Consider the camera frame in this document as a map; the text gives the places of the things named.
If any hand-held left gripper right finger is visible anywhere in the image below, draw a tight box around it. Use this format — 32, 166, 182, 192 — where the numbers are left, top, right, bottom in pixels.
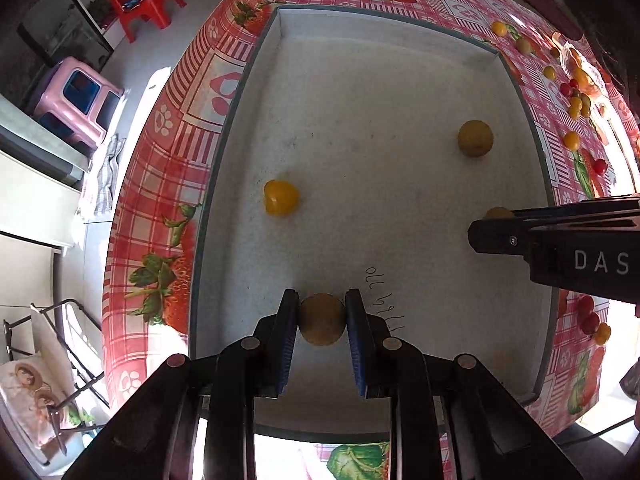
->
345, 288, 576, 480

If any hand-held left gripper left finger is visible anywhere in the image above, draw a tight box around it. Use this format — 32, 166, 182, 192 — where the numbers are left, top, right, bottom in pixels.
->
62, 288, 301, 480

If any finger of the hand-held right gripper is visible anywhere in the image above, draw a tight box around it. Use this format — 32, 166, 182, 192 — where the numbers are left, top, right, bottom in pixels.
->
511, 193, 640, 221
468, 217, 537, 259

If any brownish yellow round fruit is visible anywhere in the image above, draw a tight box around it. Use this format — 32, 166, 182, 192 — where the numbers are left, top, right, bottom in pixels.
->
457, 119, 495, 158
298, 293, 347, 347

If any white shallow cardboard box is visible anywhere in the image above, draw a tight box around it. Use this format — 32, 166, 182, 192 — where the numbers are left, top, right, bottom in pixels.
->
187, 4, 562, 445

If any scattered small tomatoes group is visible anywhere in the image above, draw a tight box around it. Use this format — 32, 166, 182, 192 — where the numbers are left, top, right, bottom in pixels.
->
490, 20, 612, 177

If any clear plastic bag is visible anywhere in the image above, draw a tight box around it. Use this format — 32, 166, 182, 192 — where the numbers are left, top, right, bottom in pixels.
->
561, 42, 608, 103

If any red strawberry print tablecloth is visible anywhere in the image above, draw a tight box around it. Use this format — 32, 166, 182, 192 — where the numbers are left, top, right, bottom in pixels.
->
101, 0, 640, 480

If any dark red long case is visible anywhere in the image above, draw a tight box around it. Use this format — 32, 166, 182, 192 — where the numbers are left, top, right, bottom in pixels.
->
515, 0, 585, 42

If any checked grey cloth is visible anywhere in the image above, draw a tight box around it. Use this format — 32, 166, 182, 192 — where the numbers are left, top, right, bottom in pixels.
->
75, 132, 128, 218

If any printed figure cushion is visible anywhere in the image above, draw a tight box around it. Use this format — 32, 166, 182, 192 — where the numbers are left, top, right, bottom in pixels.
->
0, 350, 83, 466

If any pink plastic stool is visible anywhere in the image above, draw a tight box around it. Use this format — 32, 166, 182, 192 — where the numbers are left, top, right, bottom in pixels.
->
31, 56, 125, 153

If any red plastic chair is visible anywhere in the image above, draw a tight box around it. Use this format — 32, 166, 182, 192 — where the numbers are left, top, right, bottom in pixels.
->
107, 0, 188, 44

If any glass front cabinet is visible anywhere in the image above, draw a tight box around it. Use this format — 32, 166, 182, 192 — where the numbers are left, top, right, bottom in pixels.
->
17, 0, 115, 73

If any black cable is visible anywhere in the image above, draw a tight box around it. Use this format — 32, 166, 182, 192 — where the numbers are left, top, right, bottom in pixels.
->
555, 412, 638, 448

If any black metal folding frame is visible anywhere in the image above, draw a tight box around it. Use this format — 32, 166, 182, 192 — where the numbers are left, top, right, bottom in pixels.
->
2, 298, 112, 456

